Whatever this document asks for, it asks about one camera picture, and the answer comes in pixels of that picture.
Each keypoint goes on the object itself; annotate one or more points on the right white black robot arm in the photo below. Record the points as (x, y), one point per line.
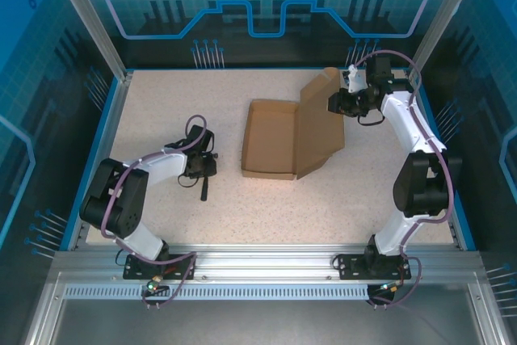
(400, 119)

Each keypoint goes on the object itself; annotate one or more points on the aluminium front rail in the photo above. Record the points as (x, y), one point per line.
(262, 260)

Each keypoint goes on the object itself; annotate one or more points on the left aluminium blue side rail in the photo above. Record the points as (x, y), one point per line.
(115, 119)

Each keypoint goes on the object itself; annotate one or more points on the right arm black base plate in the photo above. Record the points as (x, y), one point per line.
(347, 267)

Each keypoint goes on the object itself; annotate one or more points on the aluminium corner post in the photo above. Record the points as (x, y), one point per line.
(97, 30)
(440, 18)

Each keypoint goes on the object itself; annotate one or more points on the aluminium bench frame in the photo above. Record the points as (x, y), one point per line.
(262, 321)

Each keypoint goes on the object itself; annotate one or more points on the right aluminium blue side rail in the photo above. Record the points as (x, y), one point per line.
(460, 236)

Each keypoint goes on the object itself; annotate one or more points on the left aluminium corner post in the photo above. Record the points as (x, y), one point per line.
(97, 30)

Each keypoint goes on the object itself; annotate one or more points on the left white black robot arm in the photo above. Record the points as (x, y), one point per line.
(161, 167)

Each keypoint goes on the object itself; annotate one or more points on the brown cardboard box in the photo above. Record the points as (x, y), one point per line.
(274, 139)

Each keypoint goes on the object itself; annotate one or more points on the right aluminium corner post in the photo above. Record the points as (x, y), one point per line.
(440, 18)

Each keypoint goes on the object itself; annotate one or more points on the black hammer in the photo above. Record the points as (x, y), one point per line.
(204, 191)

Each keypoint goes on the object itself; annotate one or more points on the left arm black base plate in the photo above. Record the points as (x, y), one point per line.
(186, 268)

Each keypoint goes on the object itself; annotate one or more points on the aluminium blue side rail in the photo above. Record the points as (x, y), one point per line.
(115, 119)
(460, 236)

